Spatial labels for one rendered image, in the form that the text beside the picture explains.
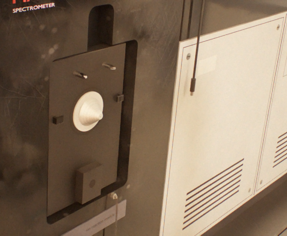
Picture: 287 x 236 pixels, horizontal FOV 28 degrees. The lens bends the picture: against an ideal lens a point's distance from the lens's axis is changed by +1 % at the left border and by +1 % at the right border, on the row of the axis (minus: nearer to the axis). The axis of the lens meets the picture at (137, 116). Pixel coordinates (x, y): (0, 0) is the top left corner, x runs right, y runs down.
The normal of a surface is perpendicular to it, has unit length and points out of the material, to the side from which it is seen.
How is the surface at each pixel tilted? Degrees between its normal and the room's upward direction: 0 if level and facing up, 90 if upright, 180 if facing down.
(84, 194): 90
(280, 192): 0
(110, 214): 90
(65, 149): 90
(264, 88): 90
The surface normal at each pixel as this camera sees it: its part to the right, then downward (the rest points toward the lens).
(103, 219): 0.77, 0.30
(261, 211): 0.07, -0.91
